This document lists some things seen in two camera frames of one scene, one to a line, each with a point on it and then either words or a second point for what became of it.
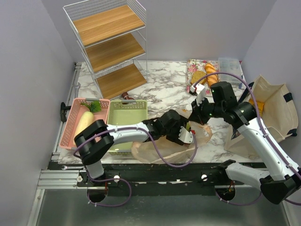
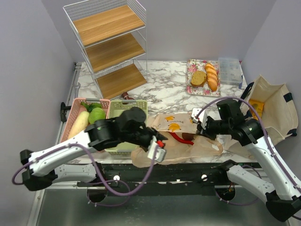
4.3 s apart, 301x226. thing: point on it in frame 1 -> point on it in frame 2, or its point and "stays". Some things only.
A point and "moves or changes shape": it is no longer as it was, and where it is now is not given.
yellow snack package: [260, 105] stays
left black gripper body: [172, 134] -> [142, 138]
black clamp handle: [63, 110] stays
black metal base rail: [162, 178] stays
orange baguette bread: [210, 69] stays
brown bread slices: [197, 75] stays
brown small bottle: [125, 95] stays
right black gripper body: [205, 111] -> [213, 127]
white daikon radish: [86, 118] moves or changes shape
